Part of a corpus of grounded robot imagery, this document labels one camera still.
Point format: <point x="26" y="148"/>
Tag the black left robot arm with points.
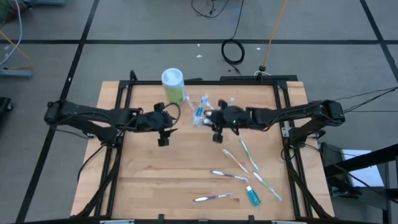
<point x="77" y="110"/>

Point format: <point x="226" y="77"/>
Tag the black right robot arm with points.
<point x="295" y="112"/>

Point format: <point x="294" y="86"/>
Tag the blue white toothbrush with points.
<point x="197" y="113"/>
<point x="202" y="105"/>

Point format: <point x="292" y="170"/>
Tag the green disinfecting wipes canister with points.
<point x="173" y="84"/>

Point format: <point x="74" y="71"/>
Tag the purple white toothbrush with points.
<point x="230" y="175"/>
<point x="213" y="197"/>

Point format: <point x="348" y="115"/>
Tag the orange white toothbrush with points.
<point x="235" y="161"/>

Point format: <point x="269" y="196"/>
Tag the silver bracket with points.
<point x="289" y="222"/>
<point x="116" y="222"/>

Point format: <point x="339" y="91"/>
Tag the green white toothbrush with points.
<point x="248" y="154"/>
<point x="231" y="101"/>
<point x="267" y="186"/>

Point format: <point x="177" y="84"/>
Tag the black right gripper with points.
<point x="234" y="116"/>

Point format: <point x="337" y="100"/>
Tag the grey stand foot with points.
<point x="15" y="74"/>

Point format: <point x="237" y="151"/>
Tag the clear bag of toothbrushes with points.
<point x="199" y="123"/>

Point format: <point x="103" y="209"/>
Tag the white box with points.
<point x="371" y="179"/>

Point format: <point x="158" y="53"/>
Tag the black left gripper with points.
<point x="154" y="121"/>

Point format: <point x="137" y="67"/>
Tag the teal toothpaste tube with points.
<point x="253" y="196"/>

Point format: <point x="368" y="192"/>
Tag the black metal beam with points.
<point x="357" y="163"/>

